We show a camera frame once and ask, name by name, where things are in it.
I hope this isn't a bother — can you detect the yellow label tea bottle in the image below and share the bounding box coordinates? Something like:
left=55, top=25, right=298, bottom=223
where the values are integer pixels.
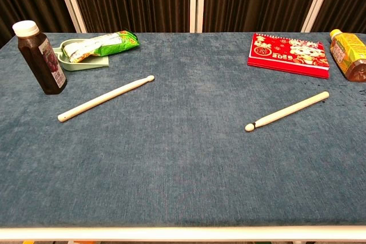
left=329, top=29, right=366, bottom=83

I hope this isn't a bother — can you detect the plain white drumstick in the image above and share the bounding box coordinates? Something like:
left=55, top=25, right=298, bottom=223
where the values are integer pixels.
left=57, top=75, right=156, bottom=123

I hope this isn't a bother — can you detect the blue table cloth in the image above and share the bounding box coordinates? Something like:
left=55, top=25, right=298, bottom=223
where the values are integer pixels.
left=0, top=32, right=366, bottom=228

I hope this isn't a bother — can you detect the white drumstick with black ring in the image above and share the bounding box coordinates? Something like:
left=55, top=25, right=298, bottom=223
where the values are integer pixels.
left=244, top=91, right=330, bottom=133

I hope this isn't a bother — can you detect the pale green plastic tray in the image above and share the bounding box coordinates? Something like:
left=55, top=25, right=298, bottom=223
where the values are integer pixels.
left=53, top=38, right=110, bottom=72

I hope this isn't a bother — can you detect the dark juice bottle white cap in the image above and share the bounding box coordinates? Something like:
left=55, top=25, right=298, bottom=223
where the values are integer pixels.
left=12, top=20, right=68, bottom=95

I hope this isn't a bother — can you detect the red cartoon desk calendar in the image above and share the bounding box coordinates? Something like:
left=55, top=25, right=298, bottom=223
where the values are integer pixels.
left=247, top=32, right=331, bottom=79

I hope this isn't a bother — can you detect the green snack packet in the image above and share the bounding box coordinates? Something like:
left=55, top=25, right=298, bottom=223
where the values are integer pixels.
left=66, top=30, right=141, bottom=63

